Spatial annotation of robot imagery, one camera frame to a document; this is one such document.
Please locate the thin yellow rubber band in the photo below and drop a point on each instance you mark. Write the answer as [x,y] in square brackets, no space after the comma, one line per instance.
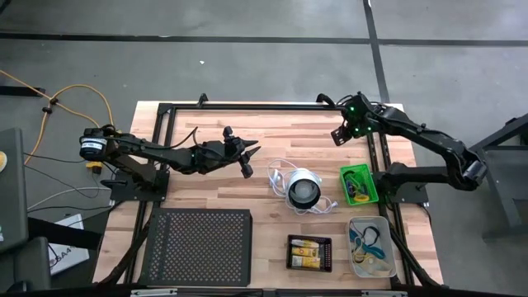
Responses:
[361,258]

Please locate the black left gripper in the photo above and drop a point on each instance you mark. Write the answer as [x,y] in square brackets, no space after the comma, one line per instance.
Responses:
[227,154]

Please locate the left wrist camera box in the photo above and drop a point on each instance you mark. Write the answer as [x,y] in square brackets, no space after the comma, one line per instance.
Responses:
[227,133]

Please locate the black perforated metal shelf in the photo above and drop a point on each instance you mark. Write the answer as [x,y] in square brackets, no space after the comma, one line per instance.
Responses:
[198,247]

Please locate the clear plastic bin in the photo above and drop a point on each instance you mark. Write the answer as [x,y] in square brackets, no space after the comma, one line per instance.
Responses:
[385,224]

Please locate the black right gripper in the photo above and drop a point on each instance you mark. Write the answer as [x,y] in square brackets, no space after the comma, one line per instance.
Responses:
[359,115]

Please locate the grey laptop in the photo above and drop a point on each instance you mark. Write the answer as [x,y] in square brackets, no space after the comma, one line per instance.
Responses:
[12,198]

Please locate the green plastic bin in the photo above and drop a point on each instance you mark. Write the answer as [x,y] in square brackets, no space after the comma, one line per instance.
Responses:
[371,177]

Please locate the black desk foot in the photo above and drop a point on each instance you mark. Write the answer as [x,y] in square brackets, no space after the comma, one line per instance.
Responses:
[20,90]

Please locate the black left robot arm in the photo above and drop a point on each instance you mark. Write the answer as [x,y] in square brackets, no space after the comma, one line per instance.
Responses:
[156,150]

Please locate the black mesh basket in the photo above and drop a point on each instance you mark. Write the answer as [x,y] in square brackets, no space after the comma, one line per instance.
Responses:
[329,252]

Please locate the black side table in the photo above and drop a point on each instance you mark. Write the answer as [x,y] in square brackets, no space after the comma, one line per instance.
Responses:
[511,198]

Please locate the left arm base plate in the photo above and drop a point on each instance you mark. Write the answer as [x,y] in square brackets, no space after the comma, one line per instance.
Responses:
[123,191]

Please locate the white printed box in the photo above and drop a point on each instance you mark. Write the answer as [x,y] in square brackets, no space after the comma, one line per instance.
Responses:
[72,260]

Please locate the black aluminium table frame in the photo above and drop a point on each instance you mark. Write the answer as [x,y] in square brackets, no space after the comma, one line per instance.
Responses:
[268,107]

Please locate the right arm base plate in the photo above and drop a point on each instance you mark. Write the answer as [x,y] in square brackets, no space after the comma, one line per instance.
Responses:
[412,198]

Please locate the yellow round object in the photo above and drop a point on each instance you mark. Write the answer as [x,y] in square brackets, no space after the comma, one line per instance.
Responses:
[2,161]

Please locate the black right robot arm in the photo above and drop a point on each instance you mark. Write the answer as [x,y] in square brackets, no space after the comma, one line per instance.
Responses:
[433,140]

